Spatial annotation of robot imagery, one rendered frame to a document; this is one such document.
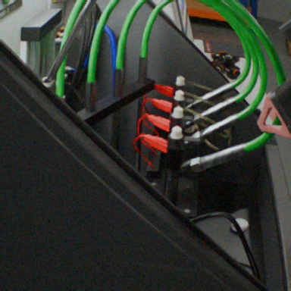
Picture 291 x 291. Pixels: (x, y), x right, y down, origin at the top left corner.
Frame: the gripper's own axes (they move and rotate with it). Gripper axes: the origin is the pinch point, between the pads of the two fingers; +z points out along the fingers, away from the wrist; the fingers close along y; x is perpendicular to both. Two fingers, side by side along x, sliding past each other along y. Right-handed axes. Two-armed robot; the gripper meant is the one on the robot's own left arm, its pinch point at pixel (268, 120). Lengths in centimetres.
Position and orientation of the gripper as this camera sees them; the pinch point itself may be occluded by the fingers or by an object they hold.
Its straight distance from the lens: 71.2
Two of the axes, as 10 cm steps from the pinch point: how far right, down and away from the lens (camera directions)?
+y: -7.3, 4.7, -4.9
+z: -4.1, 2.8, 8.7
